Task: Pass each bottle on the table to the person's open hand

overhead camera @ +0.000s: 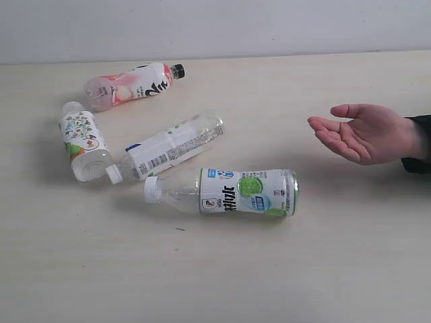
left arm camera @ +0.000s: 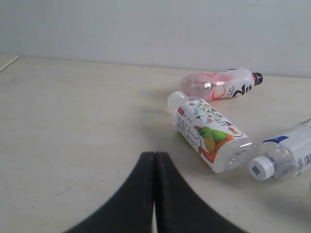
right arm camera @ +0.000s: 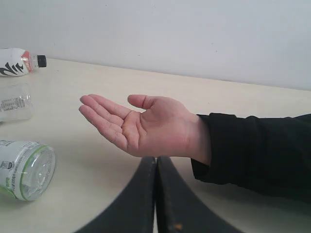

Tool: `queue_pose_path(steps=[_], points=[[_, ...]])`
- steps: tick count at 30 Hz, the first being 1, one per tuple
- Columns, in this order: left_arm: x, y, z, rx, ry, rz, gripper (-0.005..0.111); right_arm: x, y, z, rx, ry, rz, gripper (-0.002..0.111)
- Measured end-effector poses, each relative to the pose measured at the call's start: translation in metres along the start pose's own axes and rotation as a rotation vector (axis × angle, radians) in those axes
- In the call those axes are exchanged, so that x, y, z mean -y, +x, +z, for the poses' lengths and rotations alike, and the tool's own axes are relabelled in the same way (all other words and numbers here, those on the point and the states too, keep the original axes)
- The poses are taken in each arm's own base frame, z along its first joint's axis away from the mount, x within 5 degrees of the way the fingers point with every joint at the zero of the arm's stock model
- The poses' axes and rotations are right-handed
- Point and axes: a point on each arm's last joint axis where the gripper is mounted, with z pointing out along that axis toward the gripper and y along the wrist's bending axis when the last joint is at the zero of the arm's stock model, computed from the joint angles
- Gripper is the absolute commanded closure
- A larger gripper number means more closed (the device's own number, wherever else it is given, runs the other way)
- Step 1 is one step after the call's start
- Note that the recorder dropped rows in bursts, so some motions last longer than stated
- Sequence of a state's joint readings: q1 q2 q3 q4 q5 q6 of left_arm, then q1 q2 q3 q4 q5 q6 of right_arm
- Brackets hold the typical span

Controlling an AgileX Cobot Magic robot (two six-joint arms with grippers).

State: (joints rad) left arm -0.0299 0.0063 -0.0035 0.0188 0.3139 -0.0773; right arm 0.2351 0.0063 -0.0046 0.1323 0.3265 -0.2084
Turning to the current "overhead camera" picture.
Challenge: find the clear bottle floral label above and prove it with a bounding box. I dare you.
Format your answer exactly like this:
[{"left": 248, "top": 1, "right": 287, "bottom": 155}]
[{"left": 59, "top": 102, "right": 114, "bottom": 182}]

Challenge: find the pink peach drink bottle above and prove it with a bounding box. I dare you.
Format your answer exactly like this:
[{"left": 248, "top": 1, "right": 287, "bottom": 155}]
[{"left": 84, "top": 63, "right": 185, "bottom": 112}]

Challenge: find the clear bottle lime label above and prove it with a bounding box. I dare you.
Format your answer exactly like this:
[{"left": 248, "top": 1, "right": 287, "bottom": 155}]
[{"left": 143, "top": 168, "right": 298, "bottom": 217}]

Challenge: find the clear bottle white label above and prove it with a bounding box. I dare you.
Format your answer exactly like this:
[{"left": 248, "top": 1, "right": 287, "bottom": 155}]
[{"left": 106, "top": 111, "right": 225, "bottom": 184}]

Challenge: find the black sleeved forearm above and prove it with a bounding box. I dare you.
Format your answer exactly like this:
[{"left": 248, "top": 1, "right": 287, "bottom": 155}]
[{"left": 401, "top": 115, "right": 430, "bottom": 175}]

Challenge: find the open bare human hand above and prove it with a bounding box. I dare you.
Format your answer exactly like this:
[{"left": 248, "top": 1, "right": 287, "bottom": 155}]
[{"left": 308, "top": 104, "right": 411, "bottom": 166}]

